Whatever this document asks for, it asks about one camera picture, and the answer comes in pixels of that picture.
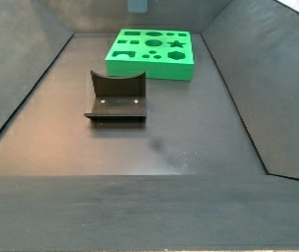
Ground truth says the blue rectangular block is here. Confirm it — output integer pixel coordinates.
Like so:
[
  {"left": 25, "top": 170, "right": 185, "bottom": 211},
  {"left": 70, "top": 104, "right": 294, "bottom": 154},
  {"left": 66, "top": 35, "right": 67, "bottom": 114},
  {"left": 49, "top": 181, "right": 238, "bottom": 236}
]
[{"left": 127, "top": 0, "right": 148, "bottom": 14}]

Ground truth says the dark curved holder block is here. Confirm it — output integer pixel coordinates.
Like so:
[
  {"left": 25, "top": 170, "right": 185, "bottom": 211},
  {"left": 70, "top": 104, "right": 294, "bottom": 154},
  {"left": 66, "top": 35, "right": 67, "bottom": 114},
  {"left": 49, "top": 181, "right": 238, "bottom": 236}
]
[{"left": 84, "top": 72, "right": 147, "bottom": 120}]

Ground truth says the green shape sorting board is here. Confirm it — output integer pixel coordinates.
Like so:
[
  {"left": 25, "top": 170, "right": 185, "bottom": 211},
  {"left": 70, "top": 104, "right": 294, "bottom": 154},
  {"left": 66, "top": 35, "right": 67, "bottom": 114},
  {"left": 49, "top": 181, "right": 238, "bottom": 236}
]
[{"left": 106, "top": 29, "right": 194, "bottom": 81}]

